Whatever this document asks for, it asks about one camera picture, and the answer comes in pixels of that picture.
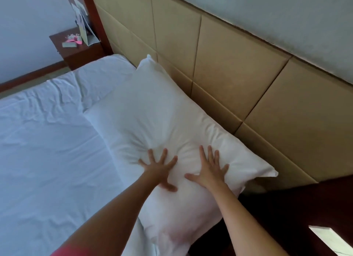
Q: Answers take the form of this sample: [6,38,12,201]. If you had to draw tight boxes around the person's right forearm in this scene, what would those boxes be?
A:
[203,181,289,256]

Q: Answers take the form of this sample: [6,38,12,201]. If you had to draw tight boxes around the pink hair clip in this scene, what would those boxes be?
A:
[65,34,84,45]

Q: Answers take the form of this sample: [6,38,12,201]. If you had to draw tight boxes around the dark wooden nightstand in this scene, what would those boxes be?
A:
[190,174,353,256]

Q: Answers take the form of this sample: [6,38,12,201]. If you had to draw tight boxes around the brown wooden headboard frame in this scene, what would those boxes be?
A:
[63,0,114,56]

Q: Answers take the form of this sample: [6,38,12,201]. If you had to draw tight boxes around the person's left forearm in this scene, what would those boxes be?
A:
[51,174,164,256]

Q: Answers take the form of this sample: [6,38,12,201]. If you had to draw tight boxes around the person's right hand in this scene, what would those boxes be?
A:
[184,145,230,190]

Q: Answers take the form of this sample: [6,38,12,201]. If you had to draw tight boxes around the white pillow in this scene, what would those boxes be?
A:
[83,54,279,256]

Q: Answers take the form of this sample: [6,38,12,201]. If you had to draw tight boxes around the brown wooden nightstand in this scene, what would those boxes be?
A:
[49,27,107,71]

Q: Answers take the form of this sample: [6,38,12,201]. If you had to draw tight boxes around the standing folded paper card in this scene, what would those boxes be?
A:
[71,0,99,46]

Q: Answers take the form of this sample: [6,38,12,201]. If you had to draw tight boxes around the white bed sheet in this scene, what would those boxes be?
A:
[0,54,160,256]

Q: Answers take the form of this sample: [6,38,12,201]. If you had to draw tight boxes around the beige padded headboard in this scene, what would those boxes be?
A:
[88,0,353,194]

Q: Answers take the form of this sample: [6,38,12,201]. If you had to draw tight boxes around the person's left hand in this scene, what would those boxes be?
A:
[138,148,178,192]

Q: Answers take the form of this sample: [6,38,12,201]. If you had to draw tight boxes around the pink sleeve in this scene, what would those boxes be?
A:
[51,243,93,256]

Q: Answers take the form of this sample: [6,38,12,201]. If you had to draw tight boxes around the white paper sheet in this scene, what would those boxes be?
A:
[308,225,353,256]

